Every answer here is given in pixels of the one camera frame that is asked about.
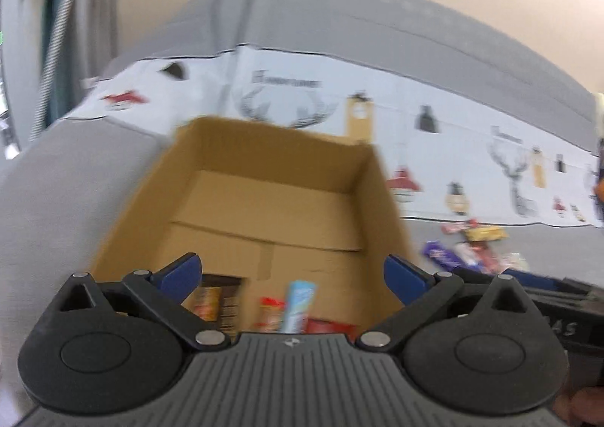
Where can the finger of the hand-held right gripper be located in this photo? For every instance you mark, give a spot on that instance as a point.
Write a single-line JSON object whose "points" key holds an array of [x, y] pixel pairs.
{"points": [[476, 274]]}

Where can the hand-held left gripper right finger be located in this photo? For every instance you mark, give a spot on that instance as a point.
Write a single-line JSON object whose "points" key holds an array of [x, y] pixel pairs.
{"points": [[404, 281]]}

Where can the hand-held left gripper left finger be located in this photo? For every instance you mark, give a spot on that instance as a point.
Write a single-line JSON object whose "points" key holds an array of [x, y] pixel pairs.
{"points": [[181, 277]]}

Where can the red striped snack packet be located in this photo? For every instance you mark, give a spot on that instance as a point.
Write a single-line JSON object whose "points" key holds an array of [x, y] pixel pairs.
{"points": [[479, 255]]}

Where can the purple snack packet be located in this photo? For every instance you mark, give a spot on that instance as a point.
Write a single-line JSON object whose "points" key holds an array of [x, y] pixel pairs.
{"points": [[441, 255]]}

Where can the pale clear snack packet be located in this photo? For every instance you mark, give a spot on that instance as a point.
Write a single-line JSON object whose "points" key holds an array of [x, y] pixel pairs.
{"points": [[515, 262]]}

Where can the brown snack packet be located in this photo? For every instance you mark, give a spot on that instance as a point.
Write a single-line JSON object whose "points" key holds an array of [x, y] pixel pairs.
{"points": [[214, 302]]}

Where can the yellow snack packet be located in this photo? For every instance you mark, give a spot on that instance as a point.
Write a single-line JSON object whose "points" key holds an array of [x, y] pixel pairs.
{"points": [[485, 233]]}

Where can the red and white snack bar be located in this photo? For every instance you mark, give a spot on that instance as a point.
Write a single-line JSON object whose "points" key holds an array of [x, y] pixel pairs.
{"points": [[457, 227]]}

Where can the red and white snack packet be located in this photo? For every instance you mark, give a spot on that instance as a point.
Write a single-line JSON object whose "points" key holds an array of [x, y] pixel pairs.
{"points": [[271, 316]]}

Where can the cardboard box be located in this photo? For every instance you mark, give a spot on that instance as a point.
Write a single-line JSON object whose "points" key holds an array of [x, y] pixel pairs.
{"points": [[264, 219]]}

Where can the light blue snack packet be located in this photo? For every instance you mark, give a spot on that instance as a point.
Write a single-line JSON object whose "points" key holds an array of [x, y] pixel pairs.
{"points": [[298, 305]]}

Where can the person's right hand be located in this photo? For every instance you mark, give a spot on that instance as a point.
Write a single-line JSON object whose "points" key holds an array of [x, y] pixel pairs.
{"points": [[581, 409]]}

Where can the orange object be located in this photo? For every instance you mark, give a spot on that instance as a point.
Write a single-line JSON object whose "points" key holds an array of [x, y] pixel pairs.
{"points": [[600, 193]]}

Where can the white printed blanket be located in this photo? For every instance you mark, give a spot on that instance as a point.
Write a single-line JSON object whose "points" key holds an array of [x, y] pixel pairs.
{"points": [[462, 144]]}

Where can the dark green curtain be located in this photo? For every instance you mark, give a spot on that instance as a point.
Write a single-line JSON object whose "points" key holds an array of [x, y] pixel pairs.
{"points": [[59, 30]]}

